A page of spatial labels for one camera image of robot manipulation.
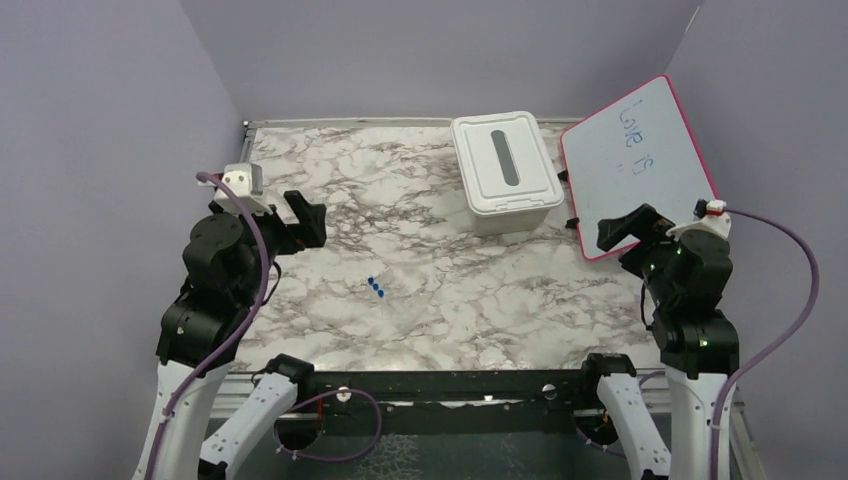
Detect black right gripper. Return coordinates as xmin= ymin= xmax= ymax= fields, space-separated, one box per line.
xmin=598 ymin=201 xmax=681 ymax=304

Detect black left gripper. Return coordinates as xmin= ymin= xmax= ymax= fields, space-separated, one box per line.
xmin=213 ymin=188 xmax=327 ymax=304

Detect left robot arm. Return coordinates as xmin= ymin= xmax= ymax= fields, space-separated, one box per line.
xmin=133 ymin=190 xmax=327 ymax=479

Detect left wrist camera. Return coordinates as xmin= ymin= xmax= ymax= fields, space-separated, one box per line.
xmin=219 ymin=162 xmax=272 ymax=215

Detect pink framed whiteboard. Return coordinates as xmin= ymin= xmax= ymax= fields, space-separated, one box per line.
xmin=560 ymin=74 xmax=718 ymax=261

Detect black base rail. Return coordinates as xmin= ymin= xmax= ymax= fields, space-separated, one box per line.
xmin=273 ymin=369 xmax=617 ymax=448

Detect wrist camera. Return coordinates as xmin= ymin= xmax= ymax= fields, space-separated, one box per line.
xmin=666 ymin=199 xmax=732 ymax=240
xmin=219 ymin=162 xmax=272 ymax=215

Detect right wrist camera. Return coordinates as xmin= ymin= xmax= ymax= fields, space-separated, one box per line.
xmin=666 ymin=199 xmax=732 ymax=240

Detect white plastic bin lid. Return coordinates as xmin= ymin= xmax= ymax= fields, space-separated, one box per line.
xmin=450 ymin=111 xmax=564 ymax=217

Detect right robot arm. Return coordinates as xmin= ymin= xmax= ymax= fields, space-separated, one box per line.
xmin=576 ymin=200 xmax=739 ymax=479

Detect beige plastic bin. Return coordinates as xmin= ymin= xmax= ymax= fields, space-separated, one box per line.
xmin=467 ymin=197 xmax=563 ymax=237

